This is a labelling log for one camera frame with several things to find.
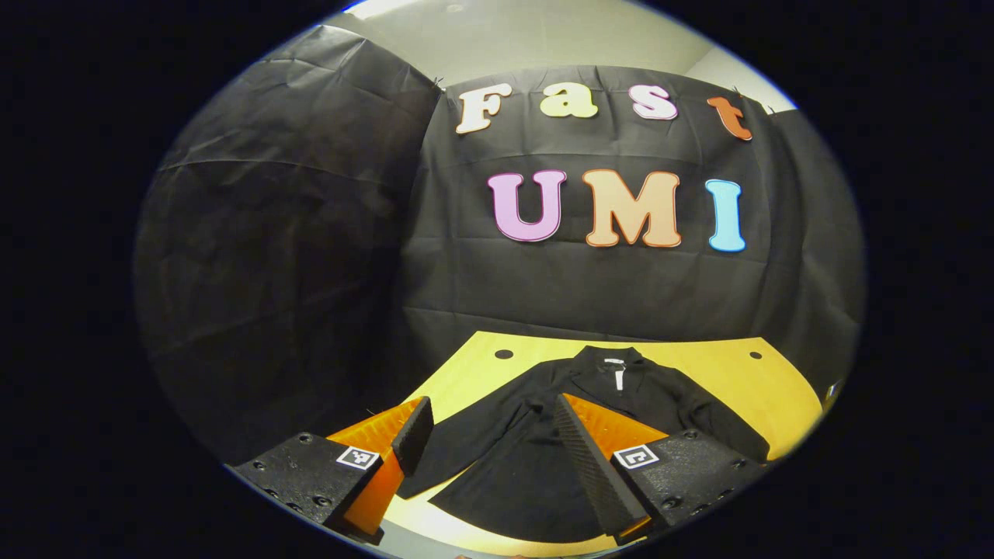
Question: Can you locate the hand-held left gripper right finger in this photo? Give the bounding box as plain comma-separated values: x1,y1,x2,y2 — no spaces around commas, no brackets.
553,392,770,546

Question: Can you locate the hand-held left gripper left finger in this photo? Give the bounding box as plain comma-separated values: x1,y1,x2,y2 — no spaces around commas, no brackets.
231,396,436,546

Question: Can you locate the black jacket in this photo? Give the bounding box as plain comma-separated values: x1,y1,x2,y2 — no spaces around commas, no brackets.
396,345,771,544

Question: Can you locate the black backdrop cloth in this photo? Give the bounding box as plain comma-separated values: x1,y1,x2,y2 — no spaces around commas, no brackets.
132,23,867,467

